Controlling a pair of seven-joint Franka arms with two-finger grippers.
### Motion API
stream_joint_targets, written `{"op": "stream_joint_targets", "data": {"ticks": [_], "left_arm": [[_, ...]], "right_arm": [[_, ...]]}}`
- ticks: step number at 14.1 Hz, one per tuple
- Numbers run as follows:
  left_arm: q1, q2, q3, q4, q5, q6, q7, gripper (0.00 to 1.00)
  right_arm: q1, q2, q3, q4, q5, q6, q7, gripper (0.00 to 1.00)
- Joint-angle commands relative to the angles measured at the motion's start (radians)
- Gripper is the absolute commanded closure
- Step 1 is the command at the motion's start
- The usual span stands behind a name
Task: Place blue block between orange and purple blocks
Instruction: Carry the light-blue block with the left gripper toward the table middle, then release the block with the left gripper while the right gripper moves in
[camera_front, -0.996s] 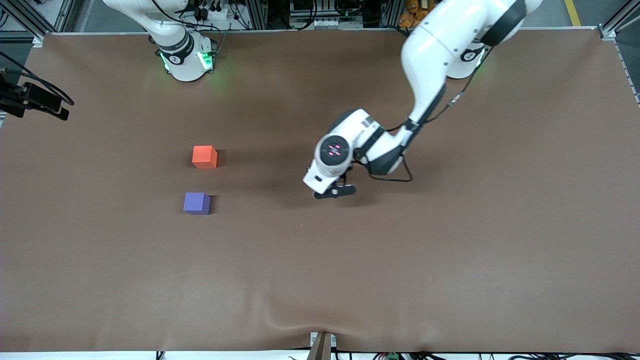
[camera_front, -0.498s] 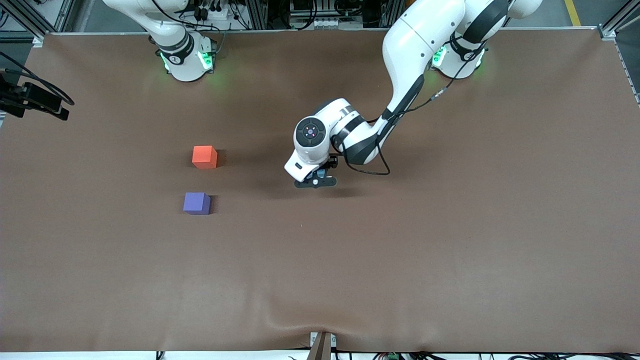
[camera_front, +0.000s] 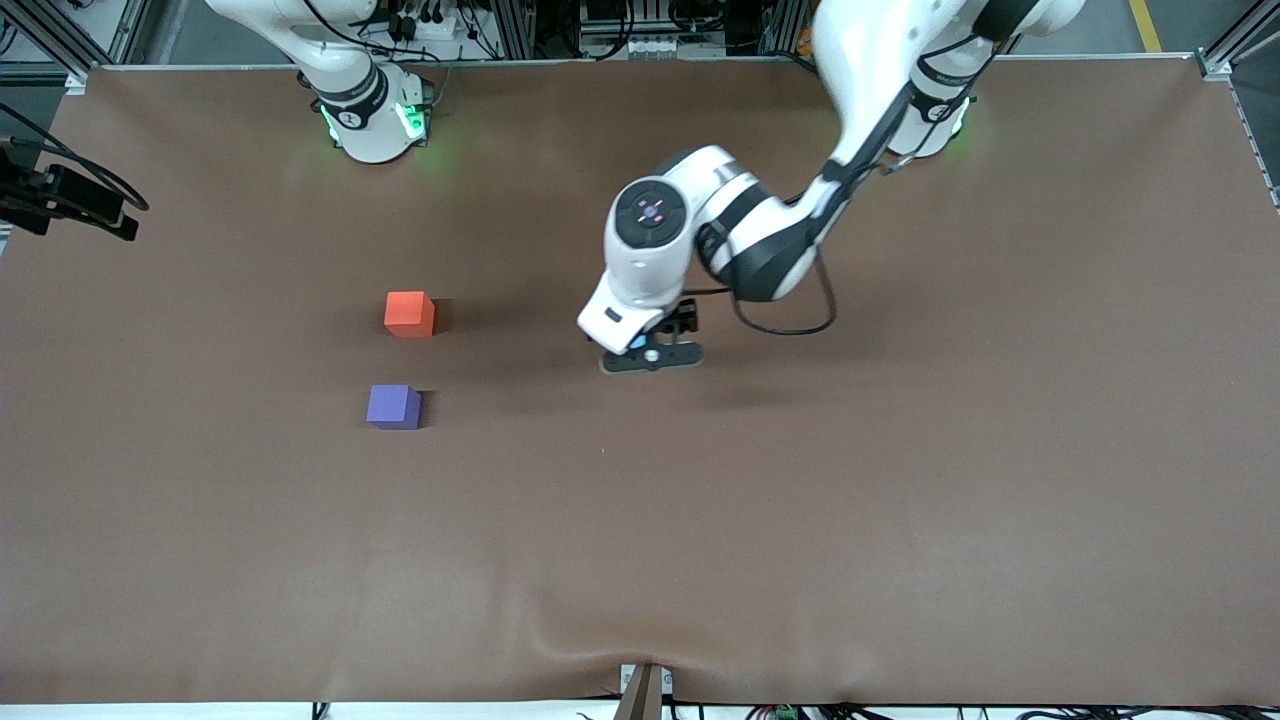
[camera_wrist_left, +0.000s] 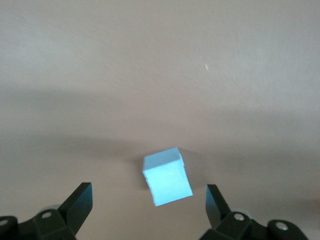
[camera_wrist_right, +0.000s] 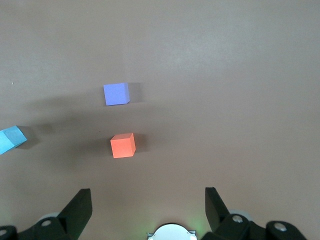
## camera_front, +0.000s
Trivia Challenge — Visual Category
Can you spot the orange foam block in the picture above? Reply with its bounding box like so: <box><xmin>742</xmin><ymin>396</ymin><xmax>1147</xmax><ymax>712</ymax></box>
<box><xmin>384</xmin><ymin>291</ymin><xmax>437</xmax><ymax>339</ymax></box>

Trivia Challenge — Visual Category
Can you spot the purple foam block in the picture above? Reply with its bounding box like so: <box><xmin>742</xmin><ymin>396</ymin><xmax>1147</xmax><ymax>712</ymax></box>
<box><xmin>365</xmin><ymin>384</ymin><xmax>423</xmax><ymax>431</ymax></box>

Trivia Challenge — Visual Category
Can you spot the brown table mat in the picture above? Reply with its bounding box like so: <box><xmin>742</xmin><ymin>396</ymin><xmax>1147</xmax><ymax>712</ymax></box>
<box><xmin>0</xmin><ymin>58</ymin><xmax>1280</xmax><ymax>707</ymax></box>

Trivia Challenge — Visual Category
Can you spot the white power strip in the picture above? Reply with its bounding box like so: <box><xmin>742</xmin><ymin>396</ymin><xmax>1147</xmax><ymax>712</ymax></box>
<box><xmin>385</xmin><ymin>8</ymin><xmax>453</xmax><ymax>43</ymax></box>

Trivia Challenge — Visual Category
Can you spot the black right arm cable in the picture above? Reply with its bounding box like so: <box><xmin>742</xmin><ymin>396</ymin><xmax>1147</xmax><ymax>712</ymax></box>
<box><xmin>0</xmin><ymin>103</ymin><xmax>152</xmax><ymax>214</ymax></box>

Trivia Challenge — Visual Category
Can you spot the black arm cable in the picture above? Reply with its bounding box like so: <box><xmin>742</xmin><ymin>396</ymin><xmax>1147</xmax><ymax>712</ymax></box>
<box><xmin>690</xmin><ymin>40</ymin><xmax>1001</xmax><ymax>337</ymax></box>
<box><xmin>0</xmin><ymin>103</ymin><xmax>152</xmax><ymax>214</ymax></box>

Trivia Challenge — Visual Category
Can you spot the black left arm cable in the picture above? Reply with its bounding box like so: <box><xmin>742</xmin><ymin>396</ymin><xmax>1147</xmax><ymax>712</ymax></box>
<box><xmin>690</xmin><ymin>40</ymin><xmax>1001</xmax><ymax>337</ymax></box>

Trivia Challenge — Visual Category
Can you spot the aluminium frame profile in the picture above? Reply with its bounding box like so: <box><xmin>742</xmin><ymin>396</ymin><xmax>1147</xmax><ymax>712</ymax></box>
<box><xmin>1198</xmin><ymin>0</ymin><xmax>1280</xmax><ymax>83</ymax></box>
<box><xmin>15</xmin><ymin>0</ymin><xmax>151</xmax><ymax>83</ymax></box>

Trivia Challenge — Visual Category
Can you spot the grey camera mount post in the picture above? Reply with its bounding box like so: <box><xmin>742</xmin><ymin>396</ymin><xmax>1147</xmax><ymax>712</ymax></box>
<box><xmin>615</xmin><ymin>662</ymin><xmax>673</xmax><ymax>720</ymax></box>

